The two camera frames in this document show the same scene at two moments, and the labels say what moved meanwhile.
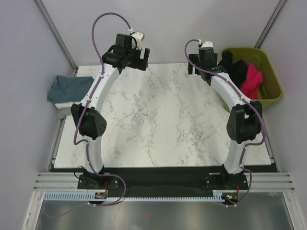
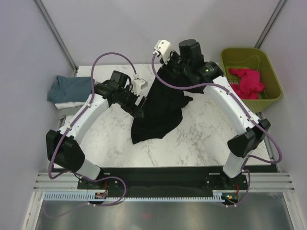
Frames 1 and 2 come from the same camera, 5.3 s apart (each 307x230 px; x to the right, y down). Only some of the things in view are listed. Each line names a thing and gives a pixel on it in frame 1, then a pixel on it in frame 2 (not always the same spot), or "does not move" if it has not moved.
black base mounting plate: [162, 181] does not move
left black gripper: [141, 64] to [129, 109]
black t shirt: [237, 70] to [164, 106]
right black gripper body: [215, 55] to [175, 66]
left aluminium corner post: [53, 30] does not move
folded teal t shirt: [66, 89] does not move
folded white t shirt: [64, 105] does not move
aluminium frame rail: [258, 181] does not move
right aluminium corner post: [280, 6] does not move
